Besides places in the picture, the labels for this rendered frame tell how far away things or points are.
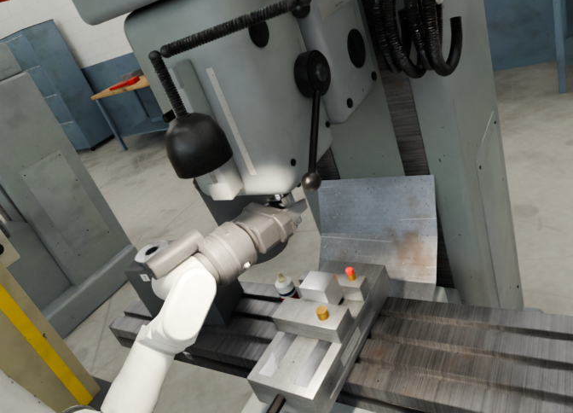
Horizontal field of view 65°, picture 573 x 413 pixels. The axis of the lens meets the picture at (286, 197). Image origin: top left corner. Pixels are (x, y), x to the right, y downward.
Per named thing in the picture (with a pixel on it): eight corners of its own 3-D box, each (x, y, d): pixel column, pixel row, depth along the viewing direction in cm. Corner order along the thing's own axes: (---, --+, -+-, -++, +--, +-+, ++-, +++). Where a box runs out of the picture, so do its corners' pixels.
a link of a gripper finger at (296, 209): (306, 209, 85) (283, 228, 81) (301, 194, 83) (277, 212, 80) (312, 211, 83) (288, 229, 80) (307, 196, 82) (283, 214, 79)
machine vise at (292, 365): (324, 425, 79) (304, 384, 74) (258, 402, 88) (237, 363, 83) (392, 287, 103) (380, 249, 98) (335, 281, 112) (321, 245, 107)
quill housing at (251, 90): (296, 200, 68) (211, -21, 54) (198, 203, 80) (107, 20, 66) (344, 142, 82) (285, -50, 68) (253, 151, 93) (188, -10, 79)
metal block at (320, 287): (332, 313, 90) (323, 291, 88) (307, 309, 94) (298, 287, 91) (343, 295, 94) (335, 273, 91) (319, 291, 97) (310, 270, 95)
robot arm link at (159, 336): (224, 278, 70) (187, 364, 67) (200, 272, 78) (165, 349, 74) (189, 262, 67) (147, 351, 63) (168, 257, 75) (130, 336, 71)
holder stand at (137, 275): (226, 325, 111) (191, 262, 102) (156, 325, 121) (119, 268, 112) (244, 290, 121) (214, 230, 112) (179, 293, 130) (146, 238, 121)
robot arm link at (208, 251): (247, 280, 74) (192, 326, 69) (218, 272, 83) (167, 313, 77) (214, 222, 71) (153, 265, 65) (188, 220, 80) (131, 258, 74)
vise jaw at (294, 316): (341, 345, 84) (335, 329, 82) (277, 330, 93) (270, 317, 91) (354, 321, 88) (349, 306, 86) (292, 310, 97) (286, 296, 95)
